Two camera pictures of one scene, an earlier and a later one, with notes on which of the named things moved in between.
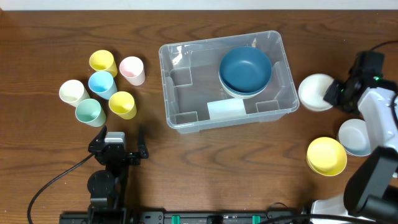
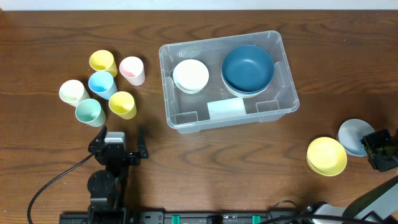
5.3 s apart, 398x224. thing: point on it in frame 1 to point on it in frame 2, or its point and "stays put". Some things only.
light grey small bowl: [353, 137] stays put
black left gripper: [117, 156] stays put
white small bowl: [311, 91] to [190, 76]
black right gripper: [334, 94] to [379, 149]
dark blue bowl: [244, 80] stays put
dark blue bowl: [245, 70] stays put
